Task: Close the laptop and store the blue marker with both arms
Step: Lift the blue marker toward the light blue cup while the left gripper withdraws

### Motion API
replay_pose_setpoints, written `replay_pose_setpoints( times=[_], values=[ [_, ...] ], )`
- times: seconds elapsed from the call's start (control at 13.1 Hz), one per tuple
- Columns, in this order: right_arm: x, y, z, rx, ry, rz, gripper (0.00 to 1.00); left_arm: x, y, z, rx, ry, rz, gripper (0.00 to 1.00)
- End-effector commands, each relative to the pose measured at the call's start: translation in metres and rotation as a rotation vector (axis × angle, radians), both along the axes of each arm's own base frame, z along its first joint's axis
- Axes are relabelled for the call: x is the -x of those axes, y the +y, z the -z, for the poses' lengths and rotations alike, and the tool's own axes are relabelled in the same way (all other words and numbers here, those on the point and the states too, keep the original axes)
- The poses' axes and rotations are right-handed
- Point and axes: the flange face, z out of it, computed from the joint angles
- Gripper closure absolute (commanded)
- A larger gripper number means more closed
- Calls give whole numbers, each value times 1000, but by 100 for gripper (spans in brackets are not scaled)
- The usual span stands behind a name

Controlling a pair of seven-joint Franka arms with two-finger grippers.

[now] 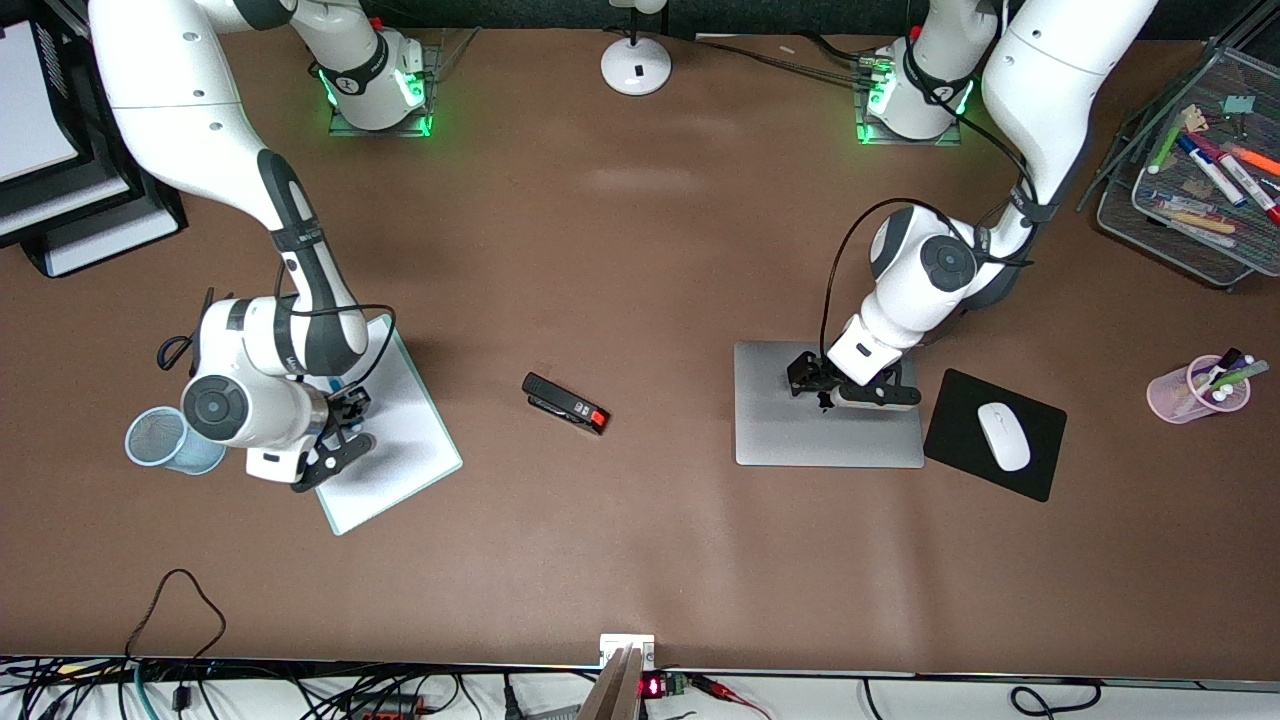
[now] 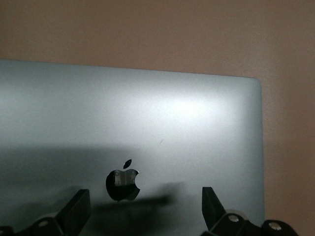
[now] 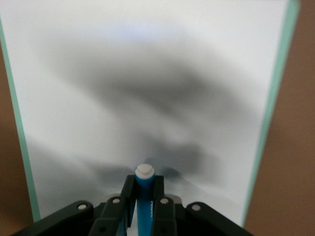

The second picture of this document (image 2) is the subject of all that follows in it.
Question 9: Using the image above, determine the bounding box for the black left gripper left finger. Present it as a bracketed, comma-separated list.
[0, 188, 93, 236]

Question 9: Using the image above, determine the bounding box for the silver grey laptop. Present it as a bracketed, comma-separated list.
[0, 59, 264, 236]

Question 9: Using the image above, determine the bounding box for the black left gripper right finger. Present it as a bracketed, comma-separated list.
[201, 186, 300, 236]

